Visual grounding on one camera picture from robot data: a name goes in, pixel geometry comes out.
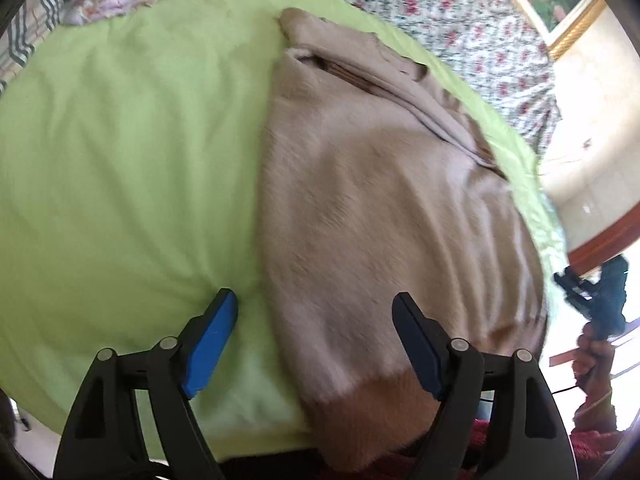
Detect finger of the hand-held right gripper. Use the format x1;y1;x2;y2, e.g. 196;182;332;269
553;267;598;320

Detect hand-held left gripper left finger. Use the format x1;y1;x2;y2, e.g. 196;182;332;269
52;288;240;480

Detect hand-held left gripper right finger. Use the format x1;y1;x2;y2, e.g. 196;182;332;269
391;291;581;480

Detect beige knit sweater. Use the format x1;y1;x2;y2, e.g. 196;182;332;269
257;7;550;473

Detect person's right forearm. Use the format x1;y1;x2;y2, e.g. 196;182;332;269
570;387;623;433

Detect person's right hand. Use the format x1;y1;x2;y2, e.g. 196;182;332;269
571;322;618;398

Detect brown wooden board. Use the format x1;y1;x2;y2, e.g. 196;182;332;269
566;210;640;275

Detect light green blanket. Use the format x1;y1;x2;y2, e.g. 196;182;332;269
0;0;568;463

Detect red floral bedsheet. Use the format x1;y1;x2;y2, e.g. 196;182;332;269
260;0;563;158

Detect dark striped cloth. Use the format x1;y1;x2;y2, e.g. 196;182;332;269
0;0;63;93

